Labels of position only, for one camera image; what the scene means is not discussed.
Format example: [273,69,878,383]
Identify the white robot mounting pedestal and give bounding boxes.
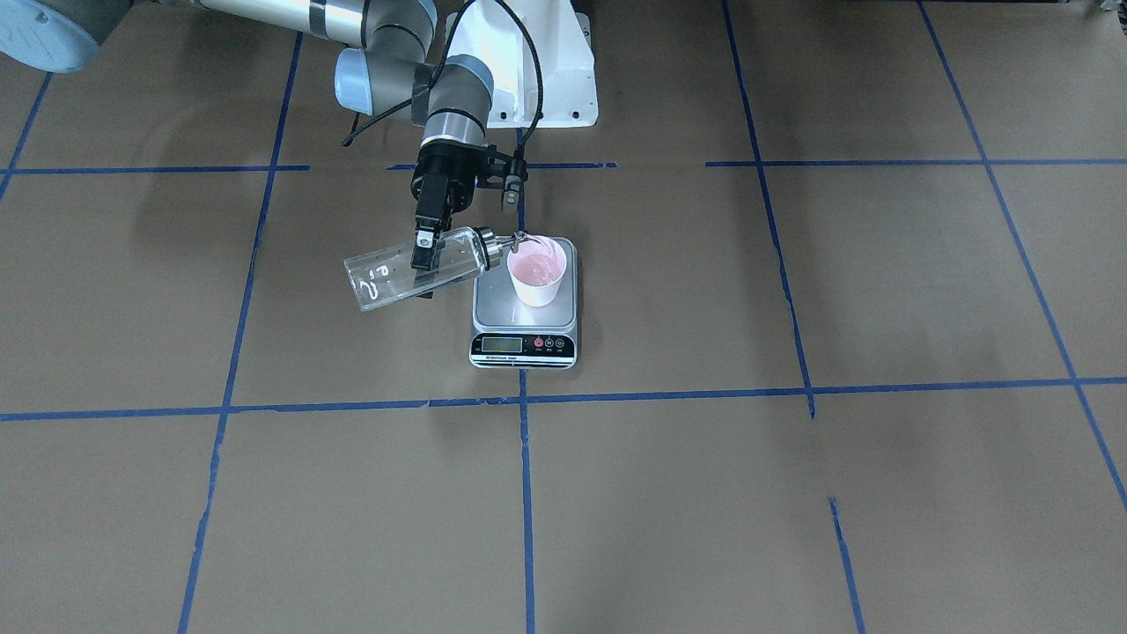
[450,1,600,130]

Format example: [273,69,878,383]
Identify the silver kitchen scale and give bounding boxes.
[468,236,582,369]

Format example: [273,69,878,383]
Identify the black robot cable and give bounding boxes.
[341,0,545,168]

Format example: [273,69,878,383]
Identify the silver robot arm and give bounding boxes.
[1,1,494,270]

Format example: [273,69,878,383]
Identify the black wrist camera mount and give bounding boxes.
[474,144,529,216]

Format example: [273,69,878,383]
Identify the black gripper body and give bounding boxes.
[410,142,483,232]

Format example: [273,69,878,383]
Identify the pink paper cup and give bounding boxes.
[506,236,569,309]

